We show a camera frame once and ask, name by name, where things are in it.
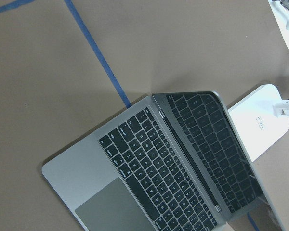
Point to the grey laptop computer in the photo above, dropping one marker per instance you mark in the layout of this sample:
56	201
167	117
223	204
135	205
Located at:
170	162

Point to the white desk lamp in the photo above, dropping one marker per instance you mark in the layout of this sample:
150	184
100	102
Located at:
261	118

